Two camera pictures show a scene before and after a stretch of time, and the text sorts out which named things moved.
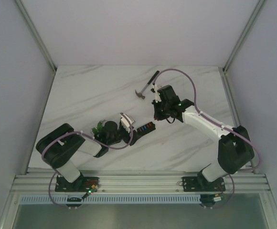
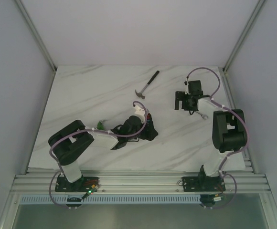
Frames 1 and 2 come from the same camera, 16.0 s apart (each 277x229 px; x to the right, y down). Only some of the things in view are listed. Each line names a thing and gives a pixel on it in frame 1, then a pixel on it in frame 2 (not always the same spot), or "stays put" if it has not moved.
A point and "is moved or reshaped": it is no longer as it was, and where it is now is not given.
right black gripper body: (161, 111) to (187, 108)
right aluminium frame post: (243, 35) stays put
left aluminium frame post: (52, 66) stays put
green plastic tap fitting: (97, 130) stays put
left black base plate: (81, 184) stays put
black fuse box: (146, 128) is moved or reshaped
